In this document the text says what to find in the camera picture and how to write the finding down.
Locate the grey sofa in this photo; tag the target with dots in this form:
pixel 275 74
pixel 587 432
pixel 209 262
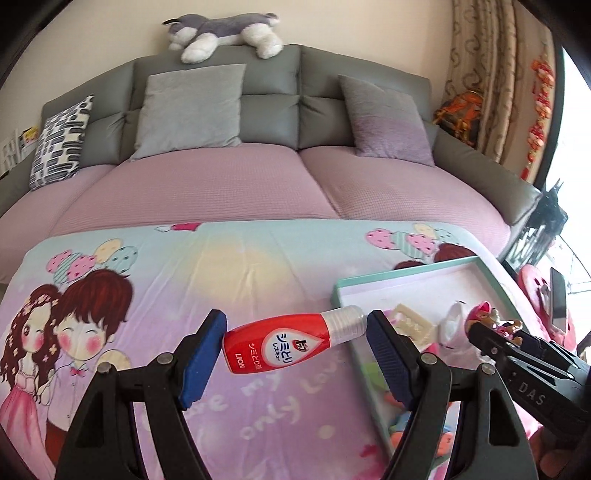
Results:
pixel 295 100

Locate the red white stain remover bottle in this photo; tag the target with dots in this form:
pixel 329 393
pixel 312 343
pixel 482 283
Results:
pixel 283 341

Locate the black metal rack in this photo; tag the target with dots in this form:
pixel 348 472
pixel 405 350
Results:
pixel 543 226

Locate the magazines beside sofa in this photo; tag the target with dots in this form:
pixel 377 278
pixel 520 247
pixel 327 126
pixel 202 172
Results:
pixel 16 147

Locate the light grey cushion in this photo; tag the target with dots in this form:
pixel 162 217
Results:
pixel 190 109

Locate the pink puppy figurine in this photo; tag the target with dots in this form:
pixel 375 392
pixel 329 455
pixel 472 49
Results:
pixel 489 316

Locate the black white patterned cushion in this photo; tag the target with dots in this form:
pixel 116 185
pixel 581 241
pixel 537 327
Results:
pixel 59 149

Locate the cartoon print bed sheet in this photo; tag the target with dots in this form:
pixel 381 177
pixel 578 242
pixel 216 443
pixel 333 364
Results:
pixel 310 421

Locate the cream toy shopping cart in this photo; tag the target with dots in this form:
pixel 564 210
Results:
pixel 409 323

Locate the orange decorative figure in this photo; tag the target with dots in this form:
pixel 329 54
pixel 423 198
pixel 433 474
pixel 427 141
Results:
pixel 461 116

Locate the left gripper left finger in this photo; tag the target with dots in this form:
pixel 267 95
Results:
pixel 197 354

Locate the teal white shallow box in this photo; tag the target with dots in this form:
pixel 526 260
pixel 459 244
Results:
pixel 432 291

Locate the husky plush toy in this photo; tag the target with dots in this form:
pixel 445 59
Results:
pixel 197 37

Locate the grey purple cushion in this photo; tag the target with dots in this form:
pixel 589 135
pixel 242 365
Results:
pixel 385 123

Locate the pink sofa cover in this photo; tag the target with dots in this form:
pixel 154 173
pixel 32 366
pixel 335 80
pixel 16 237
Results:
pixel 248 182

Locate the smartphone on stand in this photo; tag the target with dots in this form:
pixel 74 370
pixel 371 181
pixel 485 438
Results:
pixel 558 302

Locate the red heart cushion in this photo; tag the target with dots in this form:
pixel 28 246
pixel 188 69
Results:
pixel 536 287

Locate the red chinese knot ornament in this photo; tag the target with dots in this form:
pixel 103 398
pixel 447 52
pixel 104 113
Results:
pixel 543 89

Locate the white smart watch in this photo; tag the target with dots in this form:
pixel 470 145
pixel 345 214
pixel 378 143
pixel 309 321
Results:
pixel 451 330

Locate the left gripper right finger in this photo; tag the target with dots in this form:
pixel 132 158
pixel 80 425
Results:
pixel 397 358

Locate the patterned beige curtain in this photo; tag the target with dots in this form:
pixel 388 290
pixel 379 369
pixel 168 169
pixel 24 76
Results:
pixel 493 46

